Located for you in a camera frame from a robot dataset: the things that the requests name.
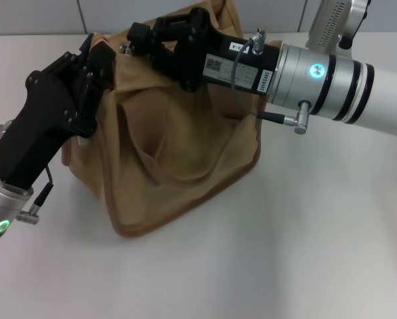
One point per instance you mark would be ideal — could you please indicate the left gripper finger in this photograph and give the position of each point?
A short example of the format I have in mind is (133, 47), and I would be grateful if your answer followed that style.
(97, 76)
(87, 48)

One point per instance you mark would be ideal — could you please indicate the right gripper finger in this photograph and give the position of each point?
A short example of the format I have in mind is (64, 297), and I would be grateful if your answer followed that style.
(158, 53)
(152, 30)

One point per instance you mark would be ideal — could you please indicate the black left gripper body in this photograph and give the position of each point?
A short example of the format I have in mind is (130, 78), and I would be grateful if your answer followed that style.
(36, 133)

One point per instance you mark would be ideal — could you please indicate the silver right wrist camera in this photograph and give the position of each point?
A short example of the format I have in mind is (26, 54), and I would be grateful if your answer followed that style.
(331, 26)

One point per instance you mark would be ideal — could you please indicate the silver metal zipper pull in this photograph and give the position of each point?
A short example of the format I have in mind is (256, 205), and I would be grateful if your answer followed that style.
(125, 48)

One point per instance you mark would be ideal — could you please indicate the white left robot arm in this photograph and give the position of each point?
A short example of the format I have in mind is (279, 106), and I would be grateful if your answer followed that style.
(2, 212)

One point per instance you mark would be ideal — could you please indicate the khaki canvas food bag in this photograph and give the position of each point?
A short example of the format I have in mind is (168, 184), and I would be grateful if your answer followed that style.
(185, 159)

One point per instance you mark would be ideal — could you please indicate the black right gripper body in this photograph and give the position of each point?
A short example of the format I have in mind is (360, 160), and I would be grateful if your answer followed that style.
(225, 60)

